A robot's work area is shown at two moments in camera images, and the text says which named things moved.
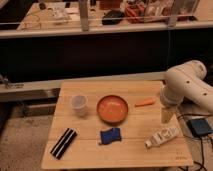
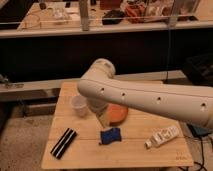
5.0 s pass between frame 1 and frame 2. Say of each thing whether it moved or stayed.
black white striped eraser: stayed
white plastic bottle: stayed
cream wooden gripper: moved
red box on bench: stayed
